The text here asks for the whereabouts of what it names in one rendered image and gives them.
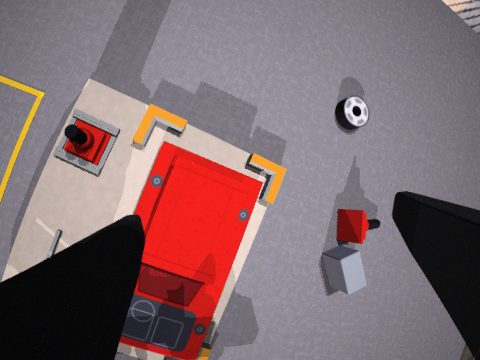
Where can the yellow rectangular outline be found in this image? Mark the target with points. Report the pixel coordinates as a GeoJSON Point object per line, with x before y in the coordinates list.
{"type": "Point", "coordinates": [25, 129]}

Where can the grey cube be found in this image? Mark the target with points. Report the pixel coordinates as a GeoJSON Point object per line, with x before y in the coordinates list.
{"type": "Point", "coordinates": [344, 269]}

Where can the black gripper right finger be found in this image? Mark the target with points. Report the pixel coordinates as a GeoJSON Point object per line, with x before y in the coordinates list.
{"type": "Point", "coordinates": [444, 238]}

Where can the small black toy tyre with white wheel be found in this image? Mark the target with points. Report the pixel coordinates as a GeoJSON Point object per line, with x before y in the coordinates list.
{"type": "Point", "coordinates": [352, 113]}

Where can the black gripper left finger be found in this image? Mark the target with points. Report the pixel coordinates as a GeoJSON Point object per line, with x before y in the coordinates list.
{"type": "Point", "coordinates": [74, 305]}

